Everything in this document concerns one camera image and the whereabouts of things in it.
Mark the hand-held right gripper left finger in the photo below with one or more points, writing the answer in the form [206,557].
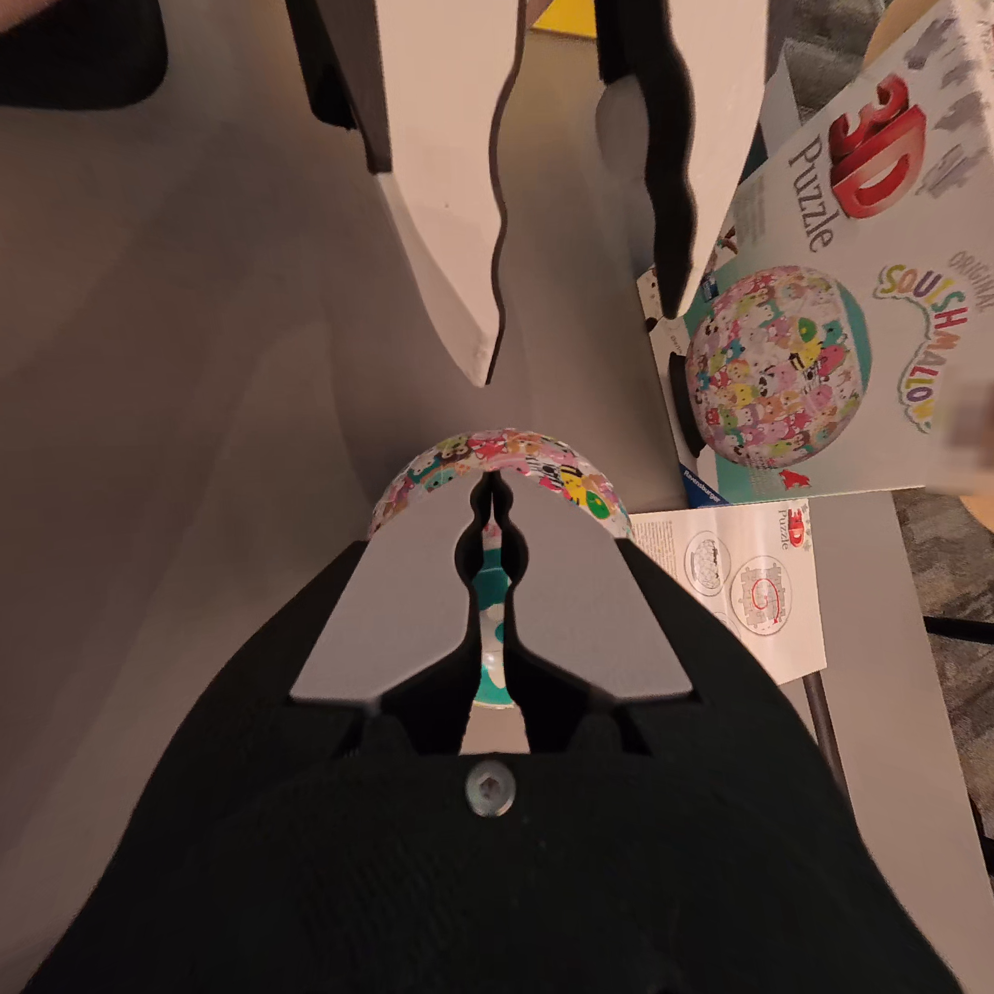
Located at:
[395,621]

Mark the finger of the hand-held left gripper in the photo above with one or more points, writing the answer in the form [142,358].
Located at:
[730,93]
[442,155]

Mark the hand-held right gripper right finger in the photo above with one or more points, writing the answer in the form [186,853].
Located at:
[590,621]

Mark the colourful puzzle ball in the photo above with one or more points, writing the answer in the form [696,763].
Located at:
[543,458]

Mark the white puzzle packaging box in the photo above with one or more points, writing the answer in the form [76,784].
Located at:
[854,233]

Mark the white instruction leaflet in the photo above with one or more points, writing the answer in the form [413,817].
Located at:
[745,582]

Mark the yellow plastic bin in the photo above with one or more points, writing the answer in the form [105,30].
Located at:
[567,14]

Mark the dark rounded object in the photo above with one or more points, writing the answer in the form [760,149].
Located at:
[85,54]

